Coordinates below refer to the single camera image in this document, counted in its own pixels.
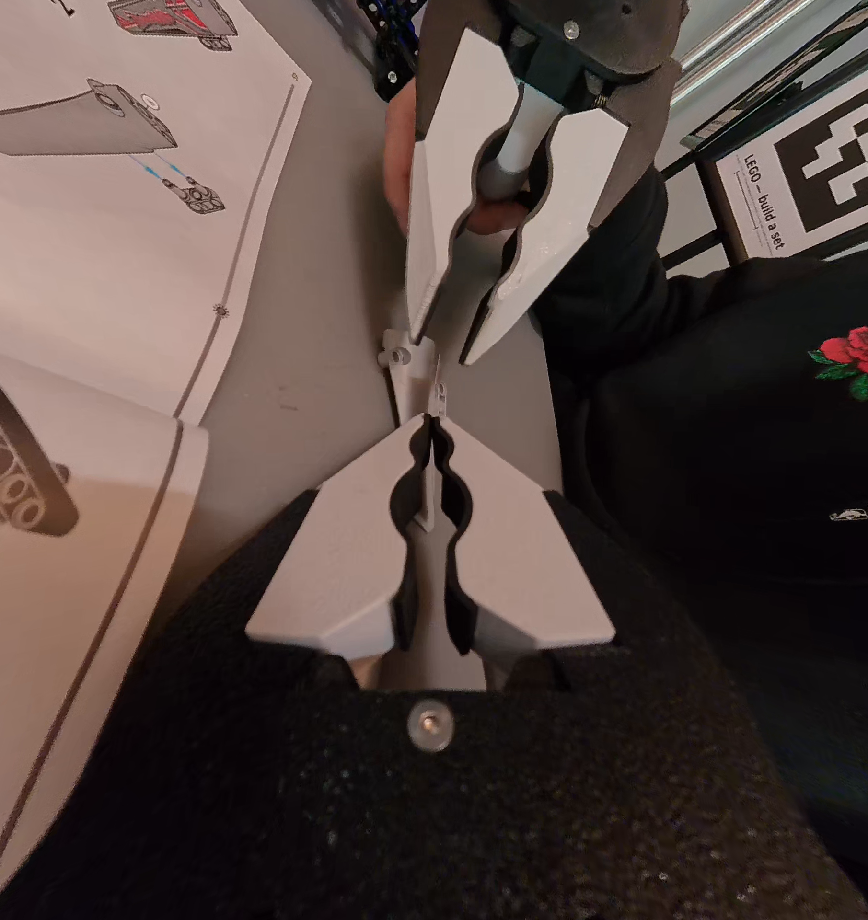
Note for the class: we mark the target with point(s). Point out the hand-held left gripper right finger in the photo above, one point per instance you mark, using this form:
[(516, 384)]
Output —
[(527, 568)]

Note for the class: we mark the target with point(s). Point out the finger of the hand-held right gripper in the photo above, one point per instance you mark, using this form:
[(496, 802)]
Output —
[(452, 144), (577, 180)]

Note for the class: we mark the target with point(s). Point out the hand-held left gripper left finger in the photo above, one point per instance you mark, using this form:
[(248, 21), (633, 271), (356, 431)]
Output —
[(333, 568)]

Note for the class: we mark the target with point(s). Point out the white curved toy panel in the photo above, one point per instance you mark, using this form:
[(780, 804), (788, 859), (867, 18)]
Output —
[(413, 392)]

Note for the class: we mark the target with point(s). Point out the person's right hand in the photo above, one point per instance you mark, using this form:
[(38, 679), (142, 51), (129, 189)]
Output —
[(396, 158)]

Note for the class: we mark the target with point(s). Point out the black toy brick model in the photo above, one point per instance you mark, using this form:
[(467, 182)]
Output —
[(390, 50)]

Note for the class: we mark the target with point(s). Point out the person's black sweatshirt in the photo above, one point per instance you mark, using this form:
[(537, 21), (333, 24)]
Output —
[(728, 445)]

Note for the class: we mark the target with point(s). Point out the framed sign with checkered tag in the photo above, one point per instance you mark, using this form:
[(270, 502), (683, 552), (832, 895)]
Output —
[(836, 158)]

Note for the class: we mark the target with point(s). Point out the paper instruction booklet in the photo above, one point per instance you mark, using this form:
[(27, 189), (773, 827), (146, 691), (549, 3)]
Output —
[(81, 251)]

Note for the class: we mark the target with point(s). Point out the silver metal rail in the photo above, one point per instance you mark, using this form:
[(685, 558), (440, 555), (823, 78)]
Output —
[(736, 43)]

